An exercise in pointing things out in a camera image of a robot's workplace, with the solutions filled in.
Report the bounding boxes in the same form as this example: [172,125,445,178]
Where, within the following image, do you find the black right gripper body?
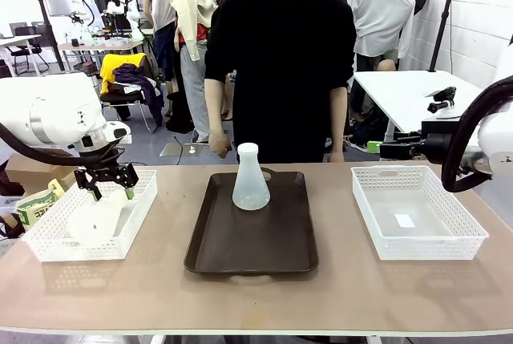
[422,132,456,161]

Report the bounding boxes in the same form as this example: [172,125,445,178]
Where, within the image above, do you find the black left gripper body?
[78,141,126,181]

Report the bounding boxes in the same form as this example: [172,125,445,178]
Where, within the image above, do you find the translucent white conical flask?
[66,189,135,247]
[232,142,272,212]

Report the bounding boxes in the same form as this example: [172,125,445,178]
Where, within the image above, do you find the person's right forearm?
[204,78,230,140]

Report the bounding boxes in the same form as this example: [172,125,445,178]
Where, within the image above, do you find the person's left forearm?
[329,86,349,155]

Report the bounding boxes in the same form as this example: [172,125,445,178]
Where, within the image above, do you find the person's right hand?
[208,132,232,159]

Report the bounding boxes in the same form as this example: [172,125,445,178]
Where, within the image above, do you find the black flat equipment box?
[420,117,482,135]

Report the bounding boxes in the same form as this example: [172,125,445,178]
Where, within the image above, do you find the pale yellow bag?
[47,178,67,201]

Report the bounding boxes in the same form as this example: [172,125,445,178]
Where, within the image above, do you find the white perforated basket with sticker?
[350,165,490,261]

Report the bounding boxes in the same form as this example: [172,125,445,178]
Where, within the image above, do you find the white background table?
[352,70,486,143]

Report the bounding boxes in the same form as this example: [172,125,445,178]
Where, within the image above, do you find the green white printed package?
[15,189,61,228]

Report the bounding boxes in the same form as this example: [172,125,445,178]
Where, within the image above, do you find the metal floor plate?
[159,142,210,158]

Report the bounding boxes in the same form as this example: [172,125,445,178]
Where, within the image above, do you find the brown cardboard box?
[3,153,78,196]

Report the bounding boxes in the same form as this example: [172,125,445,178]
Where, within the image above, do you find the white perforated plastic basket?
[22,169,159,263]

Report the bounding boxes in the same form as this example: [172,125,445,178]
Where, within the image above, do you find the black metal chair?
[99,89,158,133]

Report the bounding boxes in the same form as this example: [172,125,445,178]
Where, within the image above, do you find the dark purple garment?
[113,63,165,128]

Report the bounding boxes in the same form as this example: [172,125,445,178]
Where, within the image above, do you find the yellow garment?
[99,53,148,95]

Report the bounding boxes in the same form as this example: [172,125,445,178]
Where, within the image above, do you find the black tripod stand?
[427,0,460,73]
[31,0,66,72]

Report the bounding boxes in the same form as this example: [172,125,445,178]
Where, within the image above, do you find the grey trousers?
[179,41,212,144]

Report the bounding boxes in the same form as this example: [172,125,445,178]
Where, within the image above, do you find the background work table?
[57,37,144,73]

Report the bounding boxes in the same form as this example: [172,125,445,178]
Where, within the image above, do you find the dark brown plastic tray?
[183,167,321,279]

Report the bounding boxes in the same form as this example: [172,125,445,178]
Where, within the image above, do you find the black office chair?
[6,22,50,77]

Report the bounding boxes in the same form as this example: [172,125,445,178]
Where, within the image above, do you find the person torso in black sweater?
[204,0,357,164]

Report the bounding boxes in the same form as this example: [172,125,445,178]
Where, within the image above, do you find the mannequin in white tank top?
[143,0,178,80]

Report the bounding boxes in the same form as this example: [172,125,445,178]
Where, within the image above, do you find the cream jacket on mannequin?
[170,0,218,63]

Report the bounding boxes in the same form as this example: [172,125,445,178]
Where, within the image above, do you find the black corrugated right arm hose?
[440,75,513,193]

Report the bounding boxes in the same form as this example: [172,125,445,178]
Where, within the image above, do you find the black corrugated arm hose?
[440,75,513,193]
[0,123,121,168]

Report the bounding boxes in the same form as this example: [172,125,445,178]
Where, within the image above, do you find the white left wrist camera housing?
[101,120,131,141]

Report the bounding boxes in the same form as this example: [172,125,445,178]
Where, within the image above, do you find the black camera on white base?
[426,86,458,120]

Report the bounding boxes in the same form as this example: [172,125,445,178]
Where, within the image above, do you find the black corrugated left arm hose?
[0,123,121,168]

